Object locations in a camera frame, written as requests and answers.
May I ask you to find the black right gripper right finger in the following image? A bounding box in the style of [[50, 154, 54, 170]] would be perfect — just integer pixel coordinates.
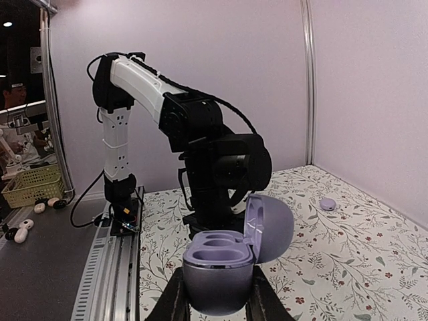
[[245, 266, 294, 321]]

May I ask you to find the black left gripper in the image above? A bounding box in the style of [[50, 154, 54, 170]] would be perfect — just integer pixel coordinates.
[[183, 189, 246, 240]]

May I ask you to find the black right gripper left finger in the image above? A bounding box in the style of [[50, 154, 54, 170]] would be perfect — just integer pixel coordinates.
[[145, 267, 191, 321]]

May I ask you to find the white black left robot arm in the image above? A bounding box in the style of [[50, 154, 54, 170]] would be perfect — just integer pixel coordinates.
[[91, 52, 272, 235]]

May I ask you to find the yellow plastic basket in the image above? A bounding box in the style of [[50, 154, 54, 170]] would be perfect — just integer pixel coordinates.
[[1, 165, 65, 209]]

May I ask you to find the aluminium front rail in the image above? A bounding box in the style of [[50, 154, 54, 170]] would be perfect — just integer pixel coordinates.
[[70, 205, 140, 320]]

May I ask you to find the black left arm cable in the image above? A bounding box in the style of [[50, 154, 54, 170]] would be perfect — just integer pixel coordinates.
[[156, 75, 260, 136]]

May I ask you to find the left aluminium frame post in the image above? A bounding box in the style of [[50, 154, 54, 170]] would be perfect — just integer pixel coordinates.
[[39, 6, 76, 204]]

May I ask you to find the aluminium frame post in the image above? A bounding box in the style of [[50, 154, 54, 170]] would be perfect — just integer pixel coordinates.
[[300, 0, 316, 165], [39, 6, 76, 204]]

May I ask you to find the right aluminium frame post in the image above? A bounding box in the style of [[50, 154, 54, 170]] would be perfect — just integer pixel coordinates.
[[300, 0, 316, 165]]

